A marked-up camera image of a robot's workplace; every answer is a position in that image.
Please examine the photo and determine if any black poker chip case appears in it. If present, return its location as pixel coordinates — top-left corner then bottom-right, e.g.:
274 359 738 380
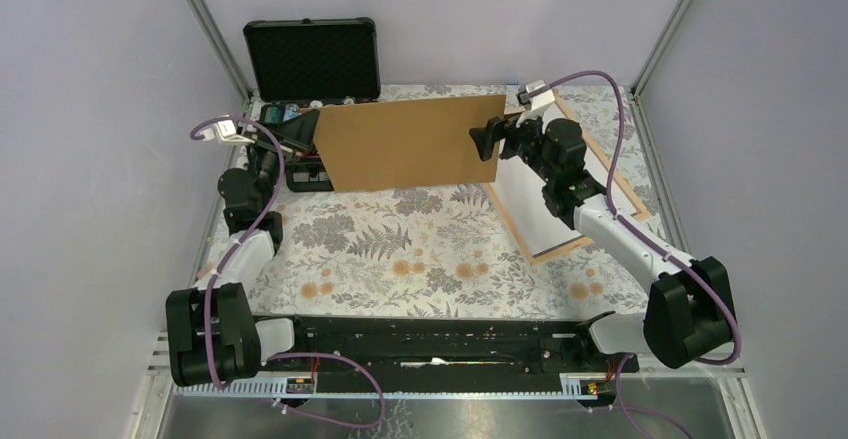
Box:
242 17 381 192

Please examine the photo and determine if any photo print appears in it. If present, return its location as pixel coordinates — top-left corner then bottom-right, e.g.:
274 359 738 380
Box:
314 94 506 192

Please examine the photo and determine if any light wooden picture frame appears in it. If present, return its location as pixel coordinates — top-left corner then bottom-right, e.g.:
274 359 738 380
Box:
485 97 651 266

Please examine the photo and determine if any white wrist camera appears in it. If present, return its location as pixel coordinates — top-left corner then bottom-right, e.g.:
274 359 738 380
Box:
199 119 255 146
517 80 556 116

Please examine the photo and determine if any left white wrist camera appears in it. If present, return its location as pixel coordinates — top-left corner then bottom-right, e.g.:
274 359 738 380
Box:
199 119 255 146

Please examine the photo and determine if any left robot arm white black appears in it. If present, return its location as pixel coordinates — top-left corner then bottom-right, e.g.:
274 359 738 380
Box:
165 109 320 389

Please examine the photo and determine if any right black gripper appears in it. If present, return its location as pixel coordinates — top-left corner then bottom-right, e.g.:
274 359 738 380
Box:
464 106 555 186

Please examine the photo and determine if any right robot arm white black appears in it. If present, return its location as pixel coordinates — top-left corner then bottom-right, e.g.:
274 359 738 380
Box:
469 114 742 371

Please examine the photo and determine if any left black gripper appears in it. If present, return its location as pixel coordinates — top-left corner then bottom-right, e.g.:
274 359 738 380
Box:
246 110 323 211

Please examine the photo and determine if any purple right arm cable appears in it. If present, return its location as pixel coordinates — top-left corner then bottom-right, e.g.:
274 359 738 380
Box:
529 70 742 366

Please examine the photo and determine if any floral patterned table mat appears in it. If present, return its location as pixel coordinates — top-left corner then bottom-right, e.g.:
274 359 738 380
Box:
192 84 692 322

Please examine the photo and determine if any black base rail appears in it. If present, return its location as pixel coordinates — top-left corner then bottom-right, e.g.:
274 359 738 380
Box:
225 314 657 384

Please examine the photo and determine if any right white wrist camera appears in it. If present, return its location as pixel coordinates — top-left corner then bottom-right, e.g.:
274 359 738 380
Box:
517 80 556 116

